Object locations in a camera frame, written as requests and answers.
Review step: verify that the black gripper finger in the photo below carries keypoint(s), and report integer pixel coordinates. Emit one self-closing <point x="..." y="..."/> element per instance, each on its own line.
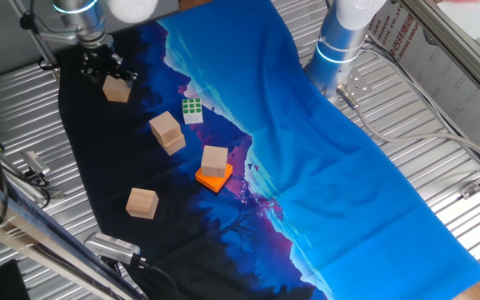
<point x="89" y="71"/>
<point x="123" y="73"/>

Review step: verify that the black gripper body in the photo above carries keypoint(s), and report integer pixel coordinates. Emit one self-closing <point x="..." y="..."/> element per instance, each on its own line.
<point x="98" y="58"/>

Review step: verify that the light wooden cube block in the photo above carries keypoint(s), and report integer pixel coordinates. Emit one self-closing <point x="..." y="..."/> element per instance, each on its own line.
<point x="164" y="125"/>
<point x="175" y="146"/>
<point x="214" y="162"/>
<point x="142" y="204"/>
<point x="117" y="91"/>

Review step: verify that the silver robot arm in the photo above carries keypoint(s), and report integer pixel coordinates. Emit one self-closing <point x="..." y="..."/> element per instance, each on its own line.
<point x="336" y="41"/>

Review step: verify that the grey metal pole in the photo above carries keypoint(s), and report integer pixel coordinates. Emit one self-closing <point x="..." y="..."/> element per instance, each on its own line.
<point x="46" y="52"/>

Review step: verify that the Rubik's cube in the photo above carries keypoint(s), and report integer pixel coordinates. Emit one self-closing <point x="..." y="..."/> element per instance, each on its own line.
<point x="192" y="110"/>

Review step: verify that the orange square base block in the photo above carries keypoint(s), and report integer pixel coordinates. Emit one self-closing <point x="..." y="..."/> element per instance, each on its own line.
<point x="213" y="184"/>

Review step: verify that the black flat device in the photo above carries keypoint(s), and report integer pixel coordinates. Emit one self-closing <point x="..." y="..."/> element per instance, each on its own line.
<point x="11" y="283"/>

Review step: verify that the blue mountain print cloth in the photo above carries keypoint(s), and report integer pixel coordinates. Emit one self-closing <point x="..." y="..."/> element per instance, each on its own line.
<point x="327" y="187"/>

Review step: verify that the white printed panel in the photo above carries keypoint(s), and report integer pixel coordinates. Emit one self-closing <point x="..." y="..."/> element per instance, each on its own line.
<point x="452" y="79"/>

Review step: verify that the silver depth camera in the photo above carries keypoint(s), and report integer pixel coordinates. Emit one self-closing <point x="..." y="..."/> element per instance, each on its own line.
<point x="111" y="248"/>
<point x="36" y="163"/>

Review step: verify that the silver camera mount bracket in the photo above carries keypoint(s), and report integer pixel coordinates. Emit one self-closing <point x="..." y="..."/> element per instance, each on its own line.
<point x="54" y="193"/>

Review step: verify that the aluminium frame beam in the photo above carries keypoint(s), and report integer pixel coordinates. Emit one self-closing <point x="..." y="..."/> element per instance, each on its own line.
<point x="452" y="50"/>
<point x="36" y="233"/>

